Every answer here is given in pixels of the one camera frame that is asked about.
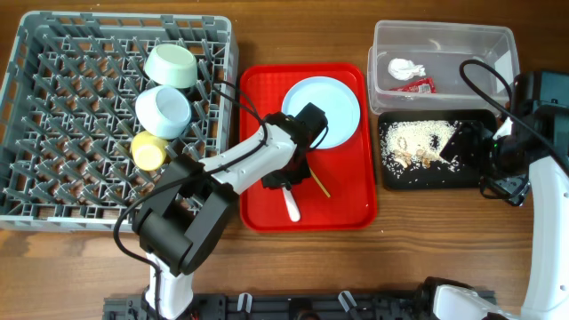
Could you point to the white plastic fork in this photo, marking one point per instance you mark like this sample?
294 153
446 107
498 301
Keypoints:
291 206

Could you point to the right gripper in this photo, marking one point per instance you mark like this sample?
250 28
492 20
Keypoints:
480 139

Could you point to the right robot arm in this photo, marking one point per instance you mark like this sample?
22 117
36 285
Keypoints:
530 150

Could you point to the red sauce packet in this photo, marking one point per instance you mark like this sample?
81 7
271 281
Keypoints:
423 85

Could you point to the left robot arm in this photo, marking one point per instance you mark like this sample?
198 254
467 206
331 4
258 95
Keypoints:
181 221

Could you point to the rice and peanut shells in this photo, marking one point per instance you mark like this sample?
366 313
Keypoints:
410 146

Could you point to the light green bowl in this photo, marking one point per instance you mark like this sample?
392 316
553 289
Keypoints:
163 111

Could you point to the grey dishwasher rack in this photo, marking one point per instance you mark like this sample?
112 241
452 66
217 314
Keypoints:
68 112

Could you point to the clear plastic bin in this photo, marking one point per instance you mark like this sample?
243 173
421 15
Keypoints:
440 48

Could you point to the light blue plate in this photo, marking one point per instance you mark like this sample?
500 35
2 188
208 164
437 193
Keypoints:
332 96

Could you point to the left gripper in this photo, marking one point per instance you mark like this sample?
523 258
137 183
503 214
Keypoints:
277 182

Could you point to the wooden chopstick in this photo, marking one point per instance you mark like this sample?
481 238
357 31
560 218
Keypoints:
319 183

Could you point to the red plastic tray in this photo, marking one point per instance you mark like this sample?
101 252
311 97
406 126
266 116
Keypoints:
346 171

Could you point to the light blue small bowl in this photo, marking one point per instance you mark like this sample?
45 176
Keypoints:
173 65

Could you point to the black plastic tray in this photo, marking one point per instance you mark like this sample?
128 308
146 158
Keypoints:
430 178

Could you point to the white napkin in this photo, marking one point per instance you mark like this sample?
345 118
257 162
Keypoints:
404 70

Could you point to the yellow plastic cup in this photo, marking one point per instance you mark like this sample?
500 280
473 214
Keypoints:
148 151

